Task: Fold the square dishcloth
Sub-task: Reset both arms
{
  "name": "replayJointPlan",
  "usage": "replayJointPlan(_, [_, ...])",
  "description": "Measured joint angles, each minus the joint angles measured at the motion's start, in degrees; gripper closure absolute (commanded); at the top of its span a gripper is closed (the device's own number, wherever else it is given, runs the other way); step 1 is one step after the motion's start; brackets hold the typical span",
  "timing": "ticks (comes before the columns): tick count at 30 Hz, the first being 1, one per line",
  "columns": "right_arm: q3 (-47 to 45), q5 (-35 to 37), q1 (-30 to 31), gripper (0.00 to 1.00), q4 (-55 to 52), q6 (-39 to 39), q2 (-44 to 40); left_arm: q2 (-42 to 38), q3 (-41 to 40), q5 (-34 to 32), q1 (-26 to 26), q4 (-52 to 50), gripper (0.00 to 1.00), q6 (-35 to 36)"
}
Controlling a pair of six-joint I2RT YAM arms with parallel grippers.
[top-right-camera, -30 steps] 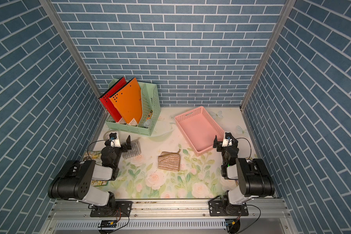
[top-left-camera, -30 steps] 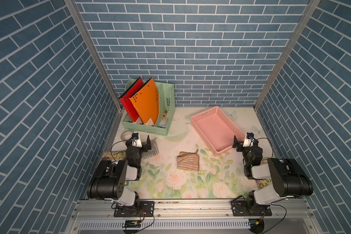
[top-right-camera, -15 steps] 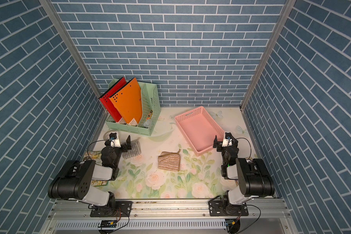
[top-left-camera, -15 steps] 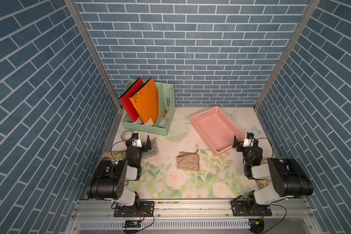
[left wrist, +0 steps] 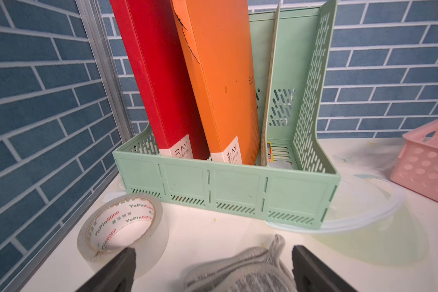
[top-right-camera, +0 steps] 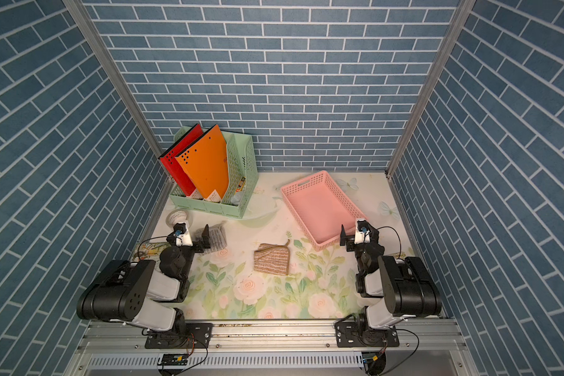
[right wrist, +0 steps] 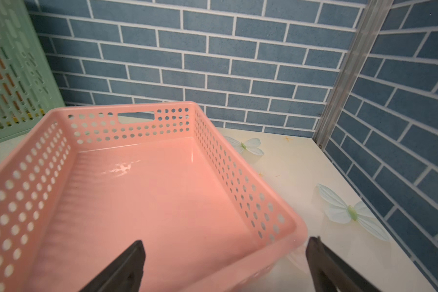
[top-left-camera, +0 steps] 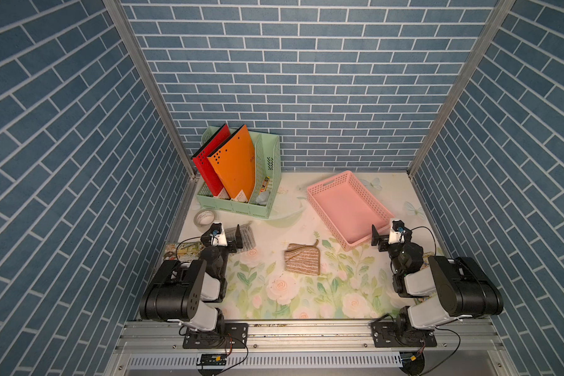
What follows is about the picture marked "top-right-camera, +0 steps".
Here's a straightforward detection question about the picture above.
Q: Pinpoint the orange file folder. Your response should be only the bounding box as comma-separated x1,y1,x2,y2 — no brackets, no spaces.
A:
175,125,229,203

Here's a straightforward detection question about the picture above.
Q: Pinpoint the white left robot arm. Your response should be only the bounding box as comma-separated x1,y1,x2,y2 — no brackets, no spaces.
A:
77,222,211,336

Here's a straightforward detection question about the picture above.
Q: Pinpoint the brown striped dishcloth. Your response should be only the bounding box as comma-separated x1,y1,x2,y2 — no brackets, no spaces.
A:
253,241,291,276

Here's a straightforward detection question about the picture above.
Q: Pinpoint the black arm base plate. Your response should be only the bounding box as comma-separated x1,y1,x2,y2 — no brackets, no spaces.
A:
144,322,214,349

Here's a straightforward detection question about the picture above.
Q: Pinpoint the white perforated cable duct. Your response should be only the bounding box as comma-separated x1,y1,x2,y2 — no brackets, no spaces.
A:
87,351,364,371

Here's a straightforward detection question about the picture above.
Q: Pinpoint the green plastic file rack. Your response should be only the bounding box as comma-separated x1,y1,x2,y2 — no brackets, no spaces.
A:
160,124,258,219

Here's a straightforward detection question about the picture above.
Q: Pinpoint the aluminium corner post right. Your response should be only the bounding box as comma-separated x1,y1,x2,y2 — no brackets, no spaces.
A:
386,0,476,179

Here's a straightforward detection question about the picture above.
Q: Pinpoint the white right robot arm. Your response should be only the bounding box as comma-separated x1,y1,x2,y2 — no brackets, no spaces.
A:
340,219,442,333

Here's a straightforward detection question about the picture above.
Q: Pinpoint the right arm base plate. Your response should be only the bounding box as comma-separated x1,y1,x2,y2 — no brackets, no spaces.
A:
334,321,399,349

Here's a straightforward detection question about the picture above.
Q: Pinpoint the aluminium corner post left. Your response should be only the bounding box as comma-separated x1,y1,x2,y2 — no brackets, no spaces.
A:
63,0,162,157

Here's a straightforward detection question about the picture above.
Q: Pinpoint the red file folder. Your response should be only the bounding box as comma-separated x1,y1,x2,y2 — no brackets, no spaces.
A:
158,123,204,197

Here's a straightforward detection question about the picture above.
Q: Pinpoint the grey striped dishcloth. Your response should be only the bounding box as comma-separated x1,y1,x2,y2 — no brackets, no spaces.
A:
205,224,227,254

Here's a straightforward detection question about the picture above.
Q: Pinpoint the small black controller box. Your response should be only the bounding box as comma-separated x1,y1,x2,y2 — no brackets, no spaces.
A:
158,353,189,368

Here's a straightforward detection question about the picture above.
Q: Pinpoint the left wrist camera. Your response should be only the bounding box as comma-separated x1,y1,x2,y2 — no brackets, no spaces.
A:
173,222,194,248

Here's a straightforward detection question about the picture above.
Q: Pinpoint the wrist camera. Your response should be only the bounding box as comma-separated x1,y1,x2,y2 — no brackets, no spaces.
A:
173,222,194,248
354,219,371,244

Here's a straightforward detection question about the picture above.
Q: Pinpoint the aluminium corner post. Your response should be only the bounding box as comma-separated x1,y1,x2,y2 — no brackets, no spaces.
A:
386,0,476,179
63,0,162,157

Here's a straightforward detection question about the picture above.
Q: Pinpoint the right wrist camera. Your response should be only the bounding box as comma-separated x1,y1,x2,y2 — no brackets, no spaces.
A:
354,219,371,244

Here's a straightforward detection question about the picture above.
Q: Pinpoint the clear packing tape roll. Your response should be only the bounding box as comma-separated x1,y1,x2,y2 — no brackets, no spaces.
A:
166,208,192,227

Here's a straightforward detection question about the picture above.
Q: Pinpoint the aluminium frame rail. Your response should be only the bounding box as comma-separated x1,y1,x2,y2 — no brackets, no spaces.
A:
78,319,467,353

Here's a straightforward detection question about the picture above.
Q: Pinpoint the left picture book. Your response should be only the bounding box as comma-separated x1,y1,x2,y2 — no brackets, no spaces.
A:
131,239,169,262

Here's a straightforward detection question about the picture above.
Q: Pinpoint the pink plastic basket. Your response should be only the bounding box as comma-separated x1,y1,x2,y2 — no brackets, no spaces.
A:
281,171,366,251

